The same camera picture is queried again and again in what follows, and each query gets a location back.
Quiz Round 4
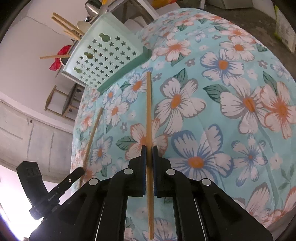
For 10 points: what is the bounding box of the wooden chopstick two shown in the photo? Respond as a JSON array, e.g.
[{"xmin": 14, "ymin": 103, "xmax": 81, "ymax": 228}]
[{"xmin": 40, "ymin": 54, "xmax": 71, "ymax": 59}]

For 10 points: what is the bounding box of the wooden chopstick five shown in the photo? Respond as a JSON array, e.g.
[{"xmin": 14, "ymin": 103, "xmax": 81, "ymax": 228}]
[{"xmin": 146, "ymin": 72, "xmax": 154, "ymax": 240}]

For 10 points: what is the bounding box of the mint green utensil caddy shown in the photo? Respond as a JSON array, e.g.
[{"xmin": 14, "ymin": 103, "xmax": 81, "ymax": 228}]
[{"xmin": 63, "ymin": 13, "xmax": 152, "ymax": 92}]

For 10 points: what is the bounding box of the steel electric kettle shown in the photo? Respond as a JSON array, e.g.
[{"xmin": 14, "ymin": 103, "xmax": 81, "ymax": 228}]
[{"xmin": 84, "ymin": 0, "xmax": 102, "ymax": 18}]

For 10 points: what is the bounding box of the silver refrigerator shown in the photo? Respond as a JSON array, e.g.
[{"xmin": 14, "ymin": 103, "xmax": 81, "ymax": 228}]
[{"xmin": 206, "ymin": 0, "xmax": 253, "ymax": 9}]

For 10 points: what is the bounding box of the wooden chopstick three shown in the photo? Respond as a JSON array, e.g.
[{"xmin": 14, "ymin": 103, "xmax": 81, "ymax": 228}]
[{"xmin": 51, "ymin": 16, "xmax": 83, "ymax": 38}]

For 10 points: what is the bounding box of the yellow bag under table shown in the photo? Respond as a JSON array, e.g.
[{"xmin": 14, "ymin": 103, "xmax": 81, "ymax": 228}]
[{"xmin": 151, "ymin": 0, "xmax": 177, "ymax": 9}]

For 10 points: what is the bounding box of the wooden chopstick six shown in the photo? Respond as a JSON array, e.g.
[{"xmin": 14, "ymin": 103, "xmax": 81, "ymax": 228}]
[{"xmin": 83, "ymin": 108, "xmax": 104, "ymax": 173}]

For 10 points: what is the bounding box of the green rice bag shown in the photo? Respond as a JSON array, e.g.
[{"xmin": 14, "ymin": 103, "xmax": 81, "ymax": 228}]
[{"xmin": 274, "ymin": 6, "xmax": 295, "ymax": 53}]

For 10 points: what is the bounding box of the wooden chair black seat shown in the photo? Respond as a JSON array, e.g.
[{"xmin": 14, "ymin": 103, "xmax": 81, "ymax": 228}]
[{"xmin": 44, "ymin": 84, "xmax": 85, "ymax": 121}]

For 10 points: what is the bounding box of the red plastic bag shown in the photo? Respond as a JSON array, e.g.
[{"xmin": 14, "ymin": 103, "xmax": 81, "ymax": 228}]
[{"xmin": 49, "ymin": 45, "xmax": 72, "ymax": 71}]

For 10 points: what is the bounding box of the floral blue tablecloth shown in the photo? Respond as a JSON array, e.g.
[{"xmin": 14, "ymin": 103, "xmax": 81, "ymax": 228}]
[{"xmin": 71, "ymin": 8, "xmax": 295, "ymax": 239}]

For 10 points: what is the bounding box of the white panel door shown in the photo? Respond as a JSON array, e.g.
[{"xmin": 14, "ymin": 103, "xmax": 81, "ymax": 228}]
[{"xmin": 1, "ymin": 102, "xmax": 72, "ymax": 183}]

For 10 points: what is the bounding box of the white side table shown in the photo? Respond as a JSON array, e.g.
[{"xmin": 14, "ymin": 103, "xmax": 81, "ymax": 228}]
[{"xmin": 55, "ymin": 0, "xmax": 160, "ymax": 77}]

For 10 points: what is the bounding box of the white sack under table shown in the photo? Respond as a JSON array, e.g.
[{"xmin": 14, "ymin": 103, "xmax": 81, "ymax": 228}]
[{"xmin": 124, "ymin": 16, "xmax": 147, "ymax": 34}]

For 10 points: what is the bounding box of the steel spoon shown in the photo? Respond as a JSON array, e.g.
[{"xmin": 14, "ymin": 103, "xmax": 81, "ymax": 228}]
[{"xmin": 99, "ymin": 4, "xmax": 108, "ymax": 15}]

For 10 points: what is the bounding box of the wooden chopstick four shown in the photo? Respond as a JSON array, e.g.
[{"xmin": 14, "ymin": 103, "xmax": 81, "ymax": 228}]
[{"xmin": 52, "ymin": 12, "xmax": 85, "ymax": 35}]

